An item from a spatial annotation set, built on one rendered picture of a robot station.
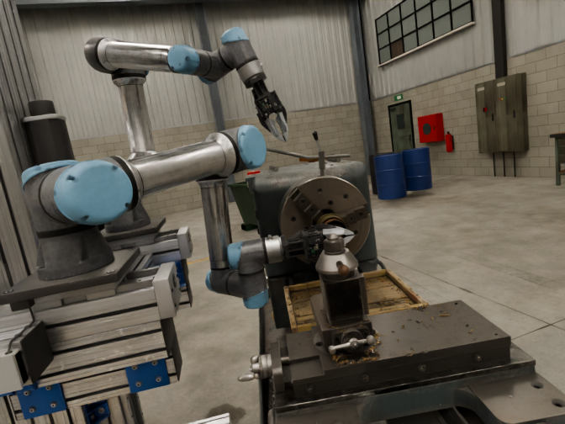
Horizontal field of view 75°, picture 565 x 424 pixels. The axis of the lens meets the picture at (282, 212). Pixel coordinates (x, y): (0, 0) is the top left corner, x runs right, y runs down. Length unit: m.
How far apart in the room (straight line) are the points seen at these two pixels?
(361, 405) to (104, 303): 0.55
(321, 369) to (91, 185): 0.52
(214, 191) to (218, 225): 0.10
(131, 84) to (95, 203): 0.80
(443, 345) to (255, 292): 0.52
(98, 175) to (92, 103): 10.78
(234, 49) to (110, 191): 0.63
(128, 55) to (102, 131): 10.14
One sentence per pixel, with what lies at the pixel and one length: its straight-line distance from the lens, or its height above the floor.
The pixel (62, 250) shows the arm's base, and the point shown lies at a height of 1.22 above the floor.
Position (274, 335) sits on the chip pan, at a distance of 1.75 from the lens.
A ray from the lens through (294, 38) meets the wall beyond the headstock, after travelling 12.62.
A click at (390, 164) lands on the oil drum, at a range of 7.68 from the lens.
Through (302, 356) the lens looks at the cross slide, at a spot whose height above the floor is 0.97.
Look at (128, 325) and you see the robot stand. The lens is 0.90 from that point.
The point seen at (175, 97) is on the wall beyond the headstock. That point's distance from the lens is 11.41.
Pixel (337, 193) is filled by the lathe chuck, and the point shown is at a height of 1.17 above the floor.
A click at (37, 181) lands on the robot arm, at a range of 0.88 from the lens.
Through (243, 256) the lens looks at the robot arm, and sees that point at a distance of 1.02.
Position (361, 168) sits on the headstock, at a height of 1.23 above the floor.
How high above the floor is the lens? 1.35
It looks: 10 degrees down
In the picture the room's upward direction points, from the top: 9 degrees counter-clockwise
